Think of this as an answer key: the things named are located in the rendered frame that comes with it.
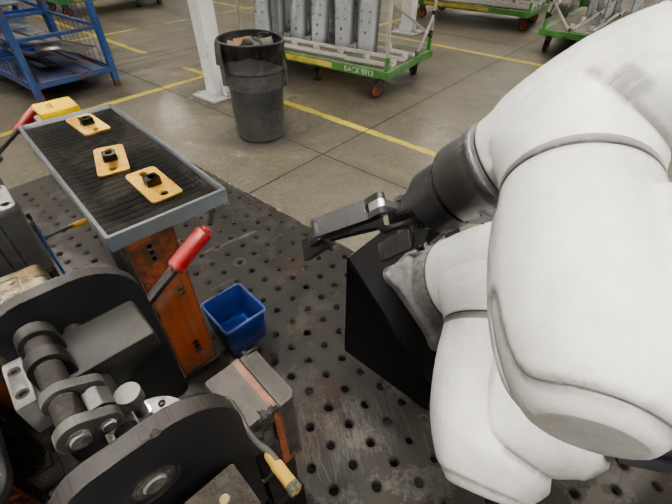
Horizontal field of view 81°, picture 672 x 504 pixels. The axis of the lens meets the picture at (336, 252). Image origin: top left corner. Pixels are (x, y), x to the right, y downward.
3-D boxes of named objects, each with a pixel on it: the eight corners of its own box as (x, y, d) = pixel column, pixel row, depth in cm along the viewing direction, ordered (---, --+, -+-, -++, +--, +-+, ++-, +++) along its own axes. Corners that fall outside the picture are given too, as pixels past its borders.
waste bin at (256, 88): (216, 135, 325) (196, 37, 277) (265, 115, 356) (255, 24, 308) (257, 153, 300) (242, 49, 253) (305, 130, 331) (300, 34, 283)
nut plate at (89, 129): (65, 121, 62) (61, 113, 62) (90, 114, 64) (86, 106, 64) (86, 137, 58) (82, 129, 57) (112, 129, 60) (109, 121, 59)
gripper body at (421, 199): (438, 218, 38) (378, 249, 45) (492, 224, 43) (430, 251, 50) (422, 149, 40) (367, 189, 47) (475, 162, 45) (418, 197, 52)
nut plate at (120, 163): (93, 151, 55) (90, 143, 54) (123, 145, 56) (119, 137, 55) (98, 178, 49) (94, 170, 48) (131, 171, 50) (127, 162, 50)
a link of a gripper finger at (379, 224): (417, 228, 46) (416, 224, 44) (326, 249, 48) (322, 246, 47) (410, 196, 47) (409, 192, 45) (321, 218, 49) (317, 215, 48)
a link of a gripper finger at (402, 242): (407, 228, 57) (411, 228, 57) (377, 244, 62) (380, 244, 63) (411, 247, 56) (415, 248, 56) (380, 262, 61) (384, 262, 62)
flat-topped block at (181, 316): (163, 351, 84) (70, 161, 55) (197, 330, 88) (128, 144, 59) (185, 382, 79) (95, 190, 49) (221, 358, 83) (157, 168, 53)
